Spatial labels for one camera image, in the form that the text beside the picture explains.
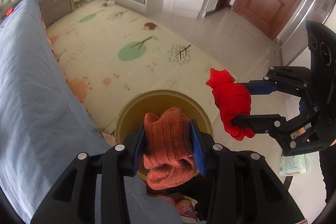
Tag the orange knitted sock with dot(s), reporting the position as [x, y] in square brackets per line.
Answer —
[169, 156]

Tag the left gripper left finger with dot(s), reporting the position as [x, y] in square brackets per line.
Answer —
[94, 181]

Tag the blue bed sheet mattress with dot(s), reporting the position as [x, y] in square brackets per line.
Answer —
[44, 126]

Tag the red cloth pile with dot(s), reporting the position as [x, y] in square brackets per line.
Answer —
[232, 100]

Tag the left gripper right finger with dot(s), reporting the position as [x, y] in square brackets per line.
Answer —
[238, 186]

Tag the small orange object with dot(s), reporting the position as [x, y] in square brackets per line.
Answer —
[10, 11]

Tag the grey bedside table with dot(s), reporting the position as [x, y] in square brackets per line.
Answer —
[54, 10]

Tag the wet wipes pack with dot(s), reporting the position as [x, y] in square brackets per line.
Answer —
[294, 165]

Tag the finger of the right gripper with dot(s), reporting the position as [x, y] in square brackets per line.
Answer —
[260, 87]
[259, 123]

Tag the cartoon floor mat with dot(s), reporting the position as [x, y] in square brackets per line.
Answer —
[111, 54]

